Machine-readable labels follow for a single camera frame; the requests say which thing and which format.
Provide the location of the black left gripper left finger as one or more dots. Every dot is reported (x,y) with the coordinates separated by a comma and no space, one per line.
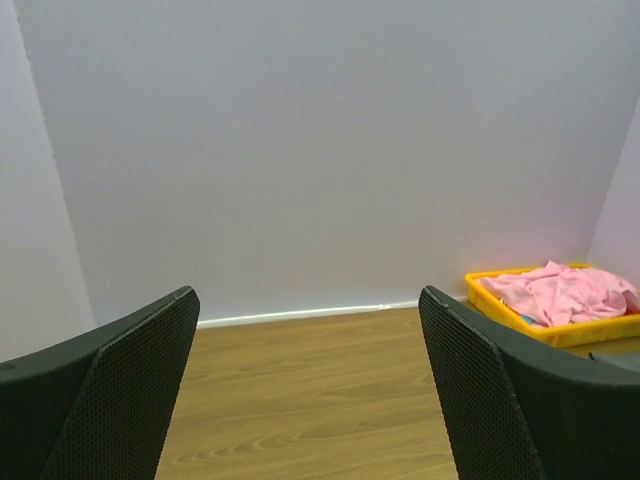
(99,405)

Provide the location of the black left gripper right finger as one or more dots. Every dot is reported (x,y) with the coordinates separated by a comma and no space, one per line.
(516,408)

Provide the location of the pink t-shirt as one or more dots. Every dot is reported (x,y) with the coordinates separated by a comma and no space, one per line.
(558,295)

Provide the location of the blue t-shirt in bin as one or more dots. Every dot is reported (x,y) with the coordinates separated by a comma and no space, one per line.
(526,318)

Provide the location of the yellow plastic bin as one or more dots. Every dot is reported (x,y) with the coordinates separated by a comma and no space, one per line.
(564,336)

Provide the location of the folded dark grey t-shirt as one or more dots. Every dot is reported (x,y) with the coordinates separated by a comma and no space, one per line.
(628,361)

